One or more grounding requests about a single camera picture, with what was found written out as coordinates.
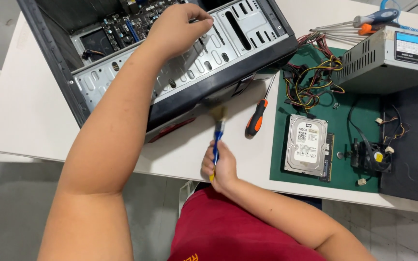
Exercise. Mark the person's left fingers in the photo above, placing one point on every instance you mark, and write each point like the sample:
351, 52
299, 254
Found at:
203, 20

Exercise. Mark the person's right hand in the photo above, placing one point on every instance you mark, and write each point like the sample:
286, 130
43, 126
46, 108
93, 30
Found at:
223, 170

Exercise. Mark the grey power supply unit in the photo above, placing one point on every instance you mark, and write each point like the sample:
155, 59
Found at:
383, 65

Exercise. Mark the green memory stick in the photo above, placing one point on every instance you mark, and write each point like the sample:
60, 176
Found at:
328, 170

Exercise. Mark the silver hard drive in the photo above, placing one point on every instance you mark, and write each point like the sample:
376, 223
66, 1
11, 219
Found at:
306, 145

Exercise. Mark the person's red shirt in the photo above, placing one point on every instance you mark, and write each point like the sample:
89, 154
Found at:
230, 232

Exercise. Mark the small white connector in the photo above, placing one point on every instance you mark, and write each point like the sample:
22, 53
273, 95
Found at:
361, 181

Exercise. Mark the orange black screwdriver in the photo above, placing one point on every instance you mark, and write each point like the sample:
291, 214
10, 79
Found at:
256, 121

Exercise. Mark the green work mat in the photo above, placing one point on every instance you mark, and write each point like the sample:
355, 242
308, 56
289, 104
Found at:
343, 176

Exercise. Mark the black processor cooler fan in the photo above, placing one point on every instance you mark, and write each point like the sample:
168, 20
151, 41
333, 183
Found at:
372, 159

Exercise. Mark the person's left hand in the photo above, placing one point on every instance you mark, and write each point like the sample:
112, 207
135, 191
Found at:
174, 32

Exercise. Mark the black motherboard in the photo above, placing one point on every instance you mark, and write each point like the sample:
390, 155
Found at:
122, 29

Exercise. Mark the black case side panel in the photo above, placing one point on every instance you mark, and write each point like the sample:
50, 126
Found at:
415, 156

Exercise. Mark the black computer case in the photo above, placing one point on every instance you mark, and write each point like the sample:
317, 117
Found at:
194, 90

